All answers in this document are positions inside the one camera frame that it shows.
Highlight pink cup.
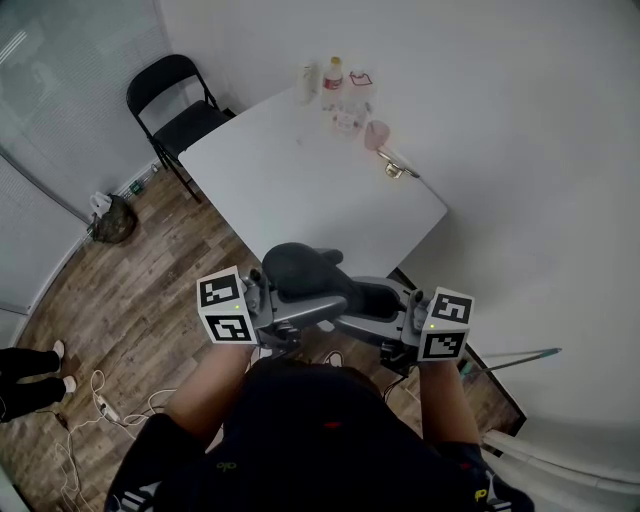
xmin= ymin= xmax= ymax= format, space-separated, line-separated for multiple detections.
xmin=363 ymin=119 xmax=392 ymax=150

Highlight person's left forearm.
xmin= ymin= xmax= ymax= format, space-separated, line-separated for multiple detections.
xmin=164 ymin=342 xmax=257 ymax=442

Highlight black folding chair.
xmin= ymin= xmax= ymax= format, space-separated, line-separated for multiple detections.
xmin=126 ymin=53 xmax=237 ymax=204

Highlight white plastic bottle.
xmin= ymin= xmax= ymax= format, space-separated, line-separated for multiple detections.
xmin=298 ymin=60 xmax=321 ymax=106

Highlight white floor cable bundle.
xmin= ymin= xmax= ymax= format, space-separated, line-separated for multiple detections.
xmin=52 ymin=369 xmax=177 ymax=512

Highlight white power strip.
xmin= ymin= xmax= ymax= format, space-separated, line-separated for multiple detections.
xmin=94 ymin=394 xmax=120 ymax=422

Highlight person's right forearm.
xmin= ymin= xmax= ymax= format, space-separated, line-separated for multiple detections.
xmin=418 ymin=357 xmax=484 ymax=450

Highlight clear container with red rim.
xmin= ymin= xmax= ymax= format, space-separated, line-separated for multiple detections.
xmin=344 ymin=70 xmax=377 ymax=114

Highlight white pipes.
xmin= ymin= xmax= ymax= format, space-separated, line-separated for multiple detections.
xmin=482 ymin=432 xmax=640 ymax=490

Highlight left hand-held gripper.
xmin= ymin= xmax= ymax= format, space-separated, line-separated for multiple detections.
xmin=196 ymin=267 xmax=350 ymax=359

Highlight small clear jar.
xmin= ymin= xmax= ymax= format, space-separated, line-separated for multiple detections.
xmin=329 ymin=110 xmax=367 ymax=142

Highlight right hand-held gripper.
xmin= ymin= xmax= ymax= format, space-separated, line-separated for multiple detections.
xmin=329 ymin=275 xmax=475 ymax=372

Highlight dark rubbish bag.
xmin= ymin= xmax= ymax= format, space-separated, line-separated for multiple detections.
xmin=91 ymin=194 xmax=138 ymax=245

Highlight clear bottle with red label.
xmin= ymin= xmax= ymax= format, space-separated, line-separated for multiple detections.
xmin=320 ymin=56 xmax=346 ymax=112

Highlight black glasses case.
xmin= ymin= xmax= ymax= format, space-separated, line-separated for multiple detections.
xmin=261 ymin=242 xmax=375 ymax=319

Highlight green broom with metal handle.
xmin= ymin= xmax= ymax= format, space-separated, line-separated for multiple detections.
xmin=459 ymin=347 xmax=563 ymax=382

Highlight person's black clothing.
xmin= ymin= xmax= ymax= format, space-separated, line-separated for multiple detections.
xmin=104 ymin=360 xmax=536 ymax=512

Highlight gold metal clip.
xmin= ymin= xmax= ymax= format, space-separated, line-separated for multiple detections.
xmin=377 ymin=147 xmax=422 ymax=179

